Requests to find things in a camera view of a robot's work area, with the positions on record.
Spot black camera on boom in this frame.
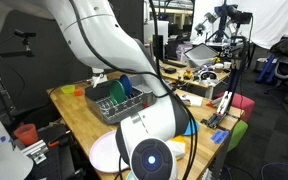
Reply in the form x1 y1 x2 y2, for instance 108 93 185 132
0 29 37 61

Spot wooden desk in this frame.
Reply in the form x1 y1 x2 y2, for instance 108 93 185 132
158 59 232 99

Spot orange handled black tool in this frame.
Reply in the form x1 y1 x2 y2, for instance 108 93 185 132
47 130 72 148

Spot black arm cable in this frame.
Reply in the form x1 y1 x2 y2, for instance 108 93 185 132
68 0 199 180

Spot blue floor cable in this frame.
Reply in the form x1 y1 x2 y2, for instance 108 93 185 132
260 162 288 180

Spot lime green bowl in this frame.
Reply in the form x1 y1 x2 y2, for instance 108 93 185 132
60 84 76 95

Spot dark blue plate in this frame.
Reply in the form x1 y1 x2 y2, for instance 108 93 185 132
118 73 134 98

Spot black power adapter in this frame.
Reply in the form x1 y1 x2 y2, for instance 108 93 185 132
163 67 178 75

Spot yellow plate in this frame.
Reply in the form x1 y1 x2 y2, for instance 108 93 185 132
172 134 189 158

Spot red plastic cup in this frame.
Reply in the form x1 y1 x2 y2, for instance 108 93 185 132
13 123 39 147

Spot white rounded robot base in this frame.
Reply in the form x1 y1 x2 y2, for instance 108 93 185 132
0 112 34 180

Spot white VR headset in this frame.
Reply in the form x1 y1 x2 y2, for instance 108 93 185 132
198 70 218 83

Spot aluminium extrusion piece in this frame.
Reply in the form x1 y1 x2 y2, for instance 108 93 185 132
20 139 50 165

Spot small orange cup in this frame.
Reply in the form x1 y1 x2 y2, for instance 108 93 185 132
73 87 84 97

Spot metal dish rack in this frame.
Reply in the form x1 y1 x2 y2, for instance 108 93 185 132
84 79 148 125

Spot blue tape strips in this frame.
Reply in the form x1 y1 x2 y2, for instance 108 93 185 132
210 129 230 145

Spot large pink plate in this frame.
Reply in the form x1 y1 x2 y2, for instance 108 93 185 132
89 130 131 174

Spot black camera stand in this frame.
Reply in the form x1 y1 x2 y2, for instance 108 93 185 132
194 1 255 130

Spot green plate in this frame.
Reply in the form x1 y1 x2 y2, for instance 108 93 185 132
108 79 128 105

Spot green stool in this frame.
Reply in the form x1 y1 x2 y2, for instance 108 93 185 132
227 119 249 153

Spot grey tilted storage tray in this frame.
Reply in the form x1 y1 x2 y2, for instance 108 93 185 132
183 42 219 68

